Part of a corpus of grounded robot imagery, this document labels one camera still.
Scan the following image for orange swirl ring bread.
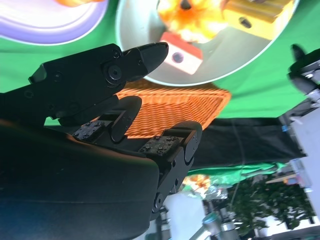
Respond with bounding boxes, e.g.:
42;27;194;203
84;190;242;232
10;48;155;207
157;0;230;43

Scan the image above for salmon block cake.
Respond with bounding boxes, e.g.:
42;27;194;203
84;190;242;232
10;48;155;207
159;32;203;75

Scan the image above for green tablecloth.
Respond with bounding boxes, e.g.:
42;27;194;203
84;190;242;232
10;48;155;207
186;161;285;187
0;0;320;131

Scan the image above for yellow layered cake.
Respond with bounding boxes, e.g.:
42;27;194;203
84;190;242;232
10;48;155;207
221;0;295;41

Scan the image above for black backdrop curtain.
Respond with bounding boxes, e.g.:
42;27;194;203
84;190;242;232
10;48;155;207
188;116;308;173

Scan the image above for green leafy plant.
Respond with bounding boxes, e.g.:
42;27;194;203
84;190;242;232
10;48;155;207
224;174;316;237

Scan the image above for lavender plate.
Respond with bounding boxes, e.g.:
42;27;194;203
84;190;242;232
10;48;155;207
0;0;109;46

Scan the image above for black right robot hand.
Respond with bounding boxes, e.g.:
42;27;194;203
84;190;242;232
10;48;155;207
0;42;203;240

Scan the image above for orange wicker basket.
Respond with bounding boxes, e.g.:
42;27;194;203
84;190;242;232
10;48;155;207
116;79;232;141

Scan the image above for pale green bowl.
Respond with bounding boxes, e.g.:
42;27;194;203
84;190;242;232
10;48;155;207
116;0;301;87

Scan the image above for clear bag of snacks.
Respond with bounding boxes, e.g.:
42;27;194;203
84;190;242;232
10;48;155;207
181;173;230;201

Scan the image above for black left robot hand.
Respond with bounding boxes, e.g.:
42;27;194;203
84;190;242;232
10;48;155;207
286;44;320;100

